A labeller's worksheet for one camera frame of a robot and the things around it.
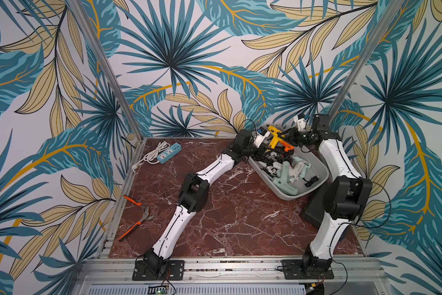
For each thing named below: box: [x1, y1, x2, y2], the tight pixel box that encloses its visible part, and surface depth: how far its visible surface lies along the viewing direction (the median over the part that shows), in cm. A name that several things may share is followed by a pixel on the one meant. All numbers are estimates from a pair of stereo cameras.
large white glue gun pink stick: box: [286, 161, 305, 185], surface depth 98 cm
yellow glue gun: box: [267, 125, 286, 149], surface depth 92 cm
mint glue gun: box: [273, 161, 299, 197], surface depth 93 cm
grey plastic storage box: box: [248, 146, 330, 201], surface depth 99 cm
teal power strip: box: [156, 142, 183, 165], surface depth 111 cm
